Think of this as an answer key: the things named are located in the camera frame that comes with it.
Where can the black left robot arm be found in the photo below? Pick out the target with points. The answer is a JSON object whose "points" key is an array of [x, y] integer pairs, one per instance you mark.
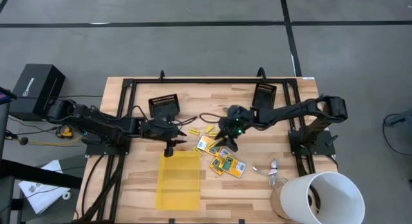
{"points": [[96, 119]]}

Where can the dark grey floor object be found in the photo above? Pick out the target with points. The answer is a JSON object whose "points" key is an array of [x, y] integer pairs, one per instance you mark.
{"points": [[399, 119]]}

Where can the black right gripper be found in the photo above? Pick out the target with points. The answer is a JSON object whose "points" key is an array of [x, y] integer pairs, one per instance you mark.
{"points": [[236, 121]]}

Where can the blue and red object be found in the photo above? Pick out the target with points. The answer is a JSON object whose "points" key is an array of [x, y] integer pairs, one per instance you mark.
{"points": [[6, 97]]}

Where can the white tape roll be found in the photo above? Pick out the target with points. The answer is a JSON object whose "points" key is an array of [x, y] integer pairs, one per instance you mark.
{"points": [[67, 195]]}

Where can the black round plug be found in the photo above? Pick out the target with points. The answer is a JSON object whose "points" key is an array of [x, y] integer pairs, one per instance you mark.
{"points": [[23, 141]]}

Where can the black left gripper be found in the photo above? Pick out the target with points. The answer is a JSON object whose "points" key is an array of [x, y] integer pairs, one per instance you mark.
{"points": [[159, 129]]}

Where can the yellow green crayon box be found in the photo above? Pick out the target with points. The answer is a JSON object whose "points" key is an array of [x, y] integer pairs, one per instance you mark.
{"points": [[216, 165], [224, 152], [235, 167], [206, 144]]}

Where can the black cardboard box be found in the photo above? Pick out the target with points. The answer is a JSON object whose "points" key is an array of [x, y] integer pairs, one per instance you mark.
{"points": [[37, 90]]}

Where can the round cork base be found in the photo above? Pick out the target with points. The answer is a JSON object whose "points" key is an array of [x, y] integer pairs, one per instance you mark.
{"points": [[276, 201]]}

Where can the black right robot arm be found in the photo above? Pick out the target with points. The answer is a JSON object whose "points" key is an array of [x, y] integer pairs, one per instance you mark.
{"points": [[289, 109]]}

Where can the small black mesh basket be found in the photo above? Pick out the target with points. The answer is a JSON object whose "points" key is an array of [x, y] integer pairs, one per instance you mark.
{"points": [[264, 95], [164, 103]]}

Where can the yellow translucent plastic tray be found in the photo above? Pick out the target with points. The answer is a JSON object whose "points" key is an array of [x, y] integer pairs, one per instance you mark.
{"points": [[178, 185]]}

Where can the black stand beam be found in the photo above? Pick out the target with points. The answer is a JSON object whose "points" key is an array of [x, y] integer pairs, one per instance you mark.
{"points": [[38, 175]]}

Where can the white cylindrical lampshade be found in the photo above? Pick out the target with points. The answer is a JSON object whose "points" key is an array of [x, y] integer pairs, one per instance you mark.
{"points": [[322, 198]]}

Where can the white paper sheets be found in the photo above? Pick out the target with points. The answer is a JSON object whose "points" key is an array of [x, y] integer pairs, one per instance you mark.
{"points": [[42, 192]]}

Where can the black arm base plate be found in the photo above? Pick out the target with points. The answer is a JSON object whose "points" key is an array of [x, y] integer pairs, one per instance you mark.
{"points": [[96, 150], [322, 148]]}

